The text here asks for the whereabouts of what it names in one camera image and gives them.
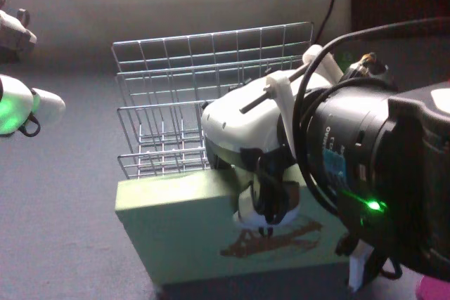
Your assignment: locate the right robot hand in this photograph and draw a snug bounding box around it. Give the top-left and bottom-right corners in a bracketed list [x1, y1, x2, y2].
[200, 67, 335, 228]

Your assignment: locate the pink object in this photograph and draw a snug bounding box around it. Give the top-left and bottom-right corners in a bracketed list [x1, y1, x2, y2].
[416, 274, 450, 300]

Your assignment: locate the white camera bracket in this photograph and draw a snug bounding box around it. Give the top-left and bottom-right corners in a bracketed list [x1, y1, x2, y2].
[238, 44, 345, 141]

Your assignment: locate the black cable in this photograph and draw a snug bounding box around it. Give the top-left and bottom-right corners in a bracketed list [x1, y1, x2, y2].
[292, 16, 450, 215]

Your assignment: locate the wire dish rack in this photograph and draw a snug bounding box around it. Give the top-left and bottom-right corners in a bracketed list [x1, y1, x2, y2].
[111, 21, 315, 180]

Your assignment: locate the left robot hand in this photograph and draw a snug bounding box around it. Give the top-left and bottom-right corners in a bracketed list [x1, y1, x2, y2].
[0, 0, 67, 138]

